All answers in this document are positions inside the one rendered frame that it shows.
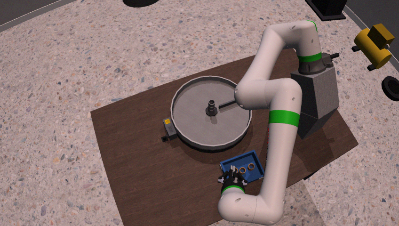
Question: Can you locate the blue rectangular tray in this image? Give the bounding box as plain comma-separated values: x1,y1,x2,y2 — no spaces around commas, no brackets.
219,150,264,184

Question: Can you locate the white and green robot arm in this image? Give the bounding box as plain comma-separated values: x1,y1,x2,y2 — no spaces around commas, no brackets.
217,20,339,226

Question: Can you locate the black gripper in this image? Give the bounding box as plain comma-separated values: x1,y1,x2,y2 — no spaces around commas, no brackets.
218,165,247,187

